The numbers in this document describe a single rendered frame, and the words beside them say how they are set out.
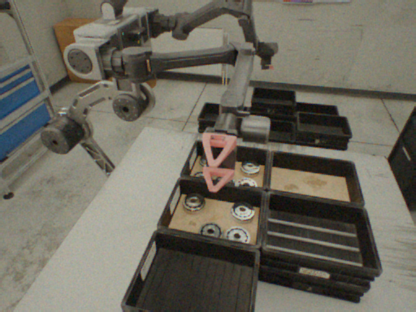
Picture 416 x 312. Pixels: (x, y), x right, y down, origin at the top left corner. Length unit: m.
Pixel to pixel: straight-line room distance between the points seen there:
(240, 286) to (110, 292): 0.52
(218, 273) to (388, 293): 0.68
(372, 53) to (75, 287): 3.99
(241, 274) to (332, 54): 3.50
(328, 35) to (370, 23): 0.46
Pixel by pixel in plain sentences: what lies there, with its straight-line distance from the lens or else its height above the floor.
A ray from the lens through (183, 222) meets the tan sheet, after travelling 1.27.
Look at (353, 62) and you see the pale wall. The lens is 4.32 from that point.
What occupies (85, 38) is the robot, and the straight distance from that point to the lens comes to 1.18.
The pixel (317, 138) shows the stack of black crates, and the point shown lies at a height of 0.53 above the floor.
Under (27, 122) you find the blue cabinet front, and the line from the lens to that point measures 3.03.
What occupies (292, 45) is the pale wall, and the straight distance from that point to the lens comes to 4.15.
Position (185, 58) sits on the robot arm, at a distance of 1.05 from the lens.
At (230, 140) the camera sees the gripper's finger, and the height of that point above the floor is 1.50.
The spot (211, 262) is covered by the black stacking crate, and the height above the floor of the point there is 0.83.
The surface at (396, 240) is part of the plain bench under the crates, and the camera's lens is 1.62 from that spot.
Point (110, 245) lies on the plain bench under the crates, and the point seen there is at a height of 0.70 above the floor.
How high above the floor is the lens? 1.82
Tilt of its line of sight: 39 degrees down
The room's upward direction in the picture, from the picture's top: straight up
